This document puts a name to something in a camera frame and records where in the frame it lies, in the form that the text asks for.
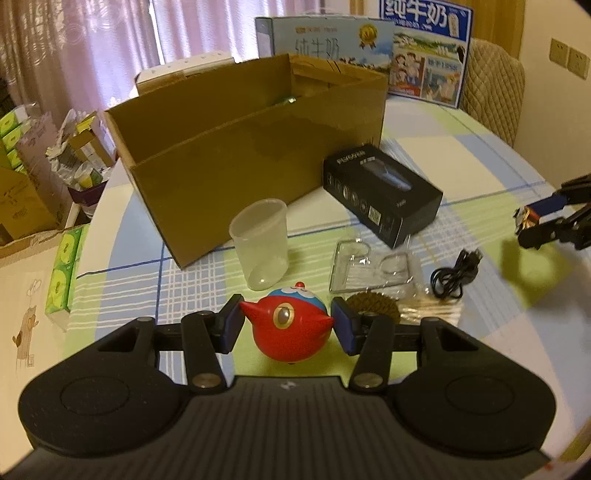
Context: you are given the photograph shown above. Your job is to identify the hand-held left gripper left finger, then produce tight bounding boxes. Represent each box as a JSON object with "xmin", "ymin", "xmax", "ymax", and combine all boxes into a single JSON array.
[{"xmin": 95, "ymin": 294, "xmax": 244, "ymax": 394}]

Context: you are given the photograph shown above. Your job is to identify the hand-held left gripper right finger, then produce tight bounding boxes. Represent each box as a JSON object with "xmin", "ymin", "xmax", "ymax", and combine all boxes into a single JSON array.
[{"xmin": 331, "ymin": 296, "xmax": 485, "ymax": 394}]

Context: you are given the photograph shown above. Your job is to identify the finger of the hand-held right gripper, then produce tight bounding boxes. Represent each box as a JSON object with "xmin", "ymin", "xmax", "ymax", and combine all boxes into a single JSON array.
[
  {"xmin": 531, "ymin": 174, "xmax": 591, "ymax": 216},
  {"xmin": 517, "ymin": 210, "xmax": 591, "ymax": 252}
]

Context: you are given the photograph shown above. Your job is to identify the brown round biscuit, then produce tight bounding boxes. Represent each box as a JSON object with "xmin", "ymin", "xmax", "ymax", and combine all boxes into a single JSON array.
[{"xmin": 344, "ymin": 293, "xmax": 402, "ymax": 324}]

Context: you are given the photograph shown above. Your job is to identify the red round cartoon toy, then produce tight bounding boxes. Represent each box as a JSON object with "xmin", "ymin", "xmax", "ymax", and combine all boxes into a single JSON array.
[{"xmin": 239, "ymin": 281, "xmax": 335, "ymax": 365}]

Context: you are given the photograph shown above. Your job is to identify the pack of cotton swabs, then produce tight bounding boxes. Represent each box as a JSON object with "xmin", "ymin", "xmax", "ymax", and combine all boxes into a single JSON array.
[{"xmin": 397, "ymin": 291, "xmax": 462, "ymax": 326}]

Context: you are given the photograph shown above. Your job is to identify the translucent plastic cup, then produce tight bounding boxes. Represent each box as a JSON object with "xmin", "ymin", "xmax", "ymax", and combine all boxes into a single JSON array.
[{"xmin": 229, "ymin": 198, "xmax": 289, "ymax": 291}]

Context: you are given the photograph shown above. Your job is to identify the black cable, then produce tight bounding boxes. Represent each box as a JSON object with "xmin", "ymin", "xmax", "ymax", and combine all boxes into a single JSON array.
[{"xmin": 430, "ymin": 249, "xmax": 485, "ymax": 303}]

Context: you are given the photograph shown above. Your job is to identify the black product box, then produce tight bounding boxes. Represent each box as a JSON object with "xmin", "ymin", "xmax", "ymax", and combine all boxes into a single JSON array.
[{"xmin": 322, "ymin": 148, "xmax": 444, "ymax": 250}]

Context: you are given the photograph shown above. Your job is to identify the brown cardboard box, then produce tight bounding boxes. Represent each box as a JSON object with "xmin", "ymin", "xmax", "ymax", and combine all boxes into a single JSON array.
[{"xmin": 102, "ymin": 52, "xmax": 389, "ymax": 270}]

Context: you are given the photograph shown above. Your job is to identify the clear plastic packaging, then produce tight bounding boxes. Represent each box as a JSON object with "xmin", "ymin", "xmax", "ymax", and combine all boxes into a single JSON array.
[{"xmin": 329, "ymin": 239, "xmax": 423, "ymax": 301}]

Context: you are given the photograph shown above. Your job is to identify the plaid tablecloth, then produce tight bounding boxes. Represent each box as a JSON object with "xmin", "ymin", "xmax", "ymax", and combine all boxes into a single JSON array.
[{"xmin": 60, "ymin": 95, "xmax": 591, "ymax": 462}]

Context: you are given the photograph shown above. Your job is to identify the beige quilted chair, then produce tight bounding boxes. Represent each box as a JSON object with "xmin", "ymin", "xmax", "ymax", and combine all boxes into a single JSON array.
[{"xmin": 462, "ymin": 38, "xmax": 526, "ymax": 148}]

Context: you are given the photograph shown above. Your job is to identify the green tissue pack stack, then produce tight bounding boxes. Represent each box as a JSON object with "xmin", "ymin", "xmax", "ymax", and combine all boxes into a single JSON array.
[{"xmin": 45, "ymin": 224, "xmax": 90, "ymax": 315}]

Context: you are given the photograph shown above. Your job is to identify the dark blue milk carton box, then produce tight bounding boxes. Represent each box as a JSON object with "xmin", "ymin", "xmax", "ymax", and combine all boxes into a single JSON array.
[{"xmin": 376, "ymin": 0, "xmax": 476, "ymax": 109}]

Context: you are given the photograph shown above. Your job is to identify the beige cartoon print cover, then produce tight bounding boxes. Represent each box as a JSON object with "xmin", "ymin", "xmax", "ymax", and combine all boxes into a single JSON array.
[{"xmin": 0, "ymin": 226, "xmax": 88, "ymax": 393}]

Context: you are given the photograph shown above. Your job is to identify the brown cardboard carton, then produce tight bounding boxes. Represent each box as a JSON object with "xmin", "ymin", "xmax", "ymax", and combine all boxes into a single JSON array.
[{"xmin": 0, "ymin": 166, "xmax": 62, "ymax": 246}]

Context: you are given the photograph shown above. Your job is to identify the white box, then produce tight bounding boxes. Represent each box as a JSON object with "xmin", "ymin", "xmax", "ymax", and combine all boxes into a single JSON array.
[{"xmin": 135, "ymin": 52, "xmax": 234, "ymax": 97}]

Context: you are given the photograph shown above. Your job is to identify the light blue milk carton box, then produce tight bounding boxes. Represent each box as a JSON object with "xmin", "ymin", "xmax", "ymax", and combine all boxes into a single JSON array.
[{"xmin": 255, "ymin": 16, "xmax": 397, "ymax": 77}]

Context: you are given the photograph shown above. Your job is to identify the bag of green packets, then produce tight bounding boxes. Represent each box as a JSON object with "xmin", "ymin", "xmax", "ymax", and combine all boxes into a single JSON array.
[{"xmin": 0, "ymin": 104, "xmax": 51, "ymax": 171}]

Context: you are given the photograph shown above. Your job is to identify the pink curtain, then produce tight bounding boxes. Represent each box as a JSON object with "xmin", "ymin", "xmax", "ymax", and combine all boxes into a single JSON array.
[{"xmin": 0, "ymin": 0, "xmax": 384, "ymax": 121}]

